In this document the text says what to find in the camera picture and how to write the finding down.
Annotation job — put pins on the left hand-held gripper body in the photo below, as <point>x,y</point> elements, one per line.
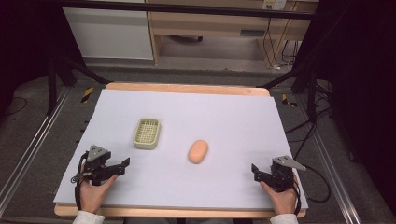
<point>97,161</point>

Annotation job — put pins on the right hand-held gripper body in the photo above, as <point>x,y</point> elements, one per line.
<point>281,175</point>

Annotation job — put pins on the person's right hand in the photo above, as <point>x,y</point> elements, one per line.
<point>281,200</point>

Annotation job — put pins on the person's left hand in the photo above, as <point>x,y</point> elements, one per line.
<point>93,194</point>

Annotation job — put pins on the pale green soap dish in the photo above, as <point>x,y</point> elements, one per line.
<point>147,133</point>

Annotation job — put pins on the orange oval soap bar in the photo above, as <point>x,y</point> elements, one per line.
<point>198,151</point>

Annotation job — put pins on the yellow black floor tape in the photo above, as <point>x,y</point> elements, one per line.
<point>289,101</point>
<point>87,94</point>

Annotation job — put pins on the white table mat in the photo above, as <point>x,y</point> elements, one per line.
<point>199,112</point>

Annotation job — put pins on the black stand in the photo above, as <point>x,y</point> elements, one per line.
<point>306,84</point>
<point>62,77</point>

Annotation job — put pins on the wooden table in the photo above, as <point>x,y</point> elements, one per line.
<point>186,88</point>

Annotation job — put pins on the white cabinet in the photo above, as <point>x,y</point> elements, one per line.
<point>109,34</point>

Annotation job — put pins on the wooden desk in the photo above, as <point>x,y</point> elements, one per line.
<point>214,25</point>

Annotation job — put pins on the metal floor rail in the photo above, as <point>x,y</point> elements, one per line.
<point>34,146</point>
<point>330,168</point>

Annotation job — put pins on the white wall socket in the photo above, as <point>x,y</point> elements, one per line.
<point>274,4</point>

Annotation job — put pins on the black metal frame bar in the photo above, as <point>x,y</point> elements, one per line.
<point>186,8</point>

